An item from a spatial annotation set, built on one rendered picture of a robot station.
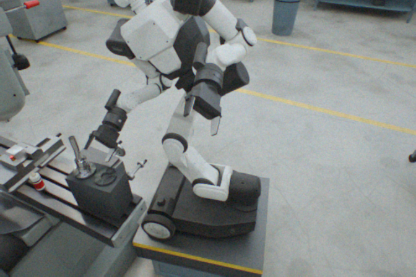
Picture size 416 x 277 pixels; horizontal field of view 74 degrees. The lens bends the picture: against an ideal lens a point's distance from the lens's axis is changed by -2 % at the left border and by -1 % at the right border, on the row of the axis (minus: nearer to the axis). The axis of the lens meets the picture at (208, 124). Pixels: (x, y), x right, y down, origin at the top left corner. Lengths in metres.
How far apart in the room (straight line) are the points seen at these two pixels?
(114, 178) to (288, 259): 1.49
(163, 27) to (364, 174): 2.42
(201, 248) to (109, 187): 0.81
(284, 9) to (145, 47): 4.45
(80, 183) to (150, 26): 0.68
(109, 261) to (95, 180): 0.96
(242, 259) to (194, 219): 0.36
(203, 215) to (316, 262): 0.97
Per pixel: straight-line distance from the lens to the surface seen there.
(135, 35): 1.17
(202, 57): 0.89
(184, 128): 1.40
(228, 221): 1.69
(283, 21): 5.53
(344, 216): 2.63
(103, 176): 1.24
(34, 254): 1.67
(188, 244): 1.81
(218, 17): 1.10
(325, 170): 2.90
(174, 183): 1.83
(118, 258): 2.10
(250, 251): 1.81
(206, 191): 1.64
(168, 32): 1.09
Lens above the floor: 2.01
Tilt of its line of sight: 39 degrees down
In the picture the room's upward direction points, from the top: straight up
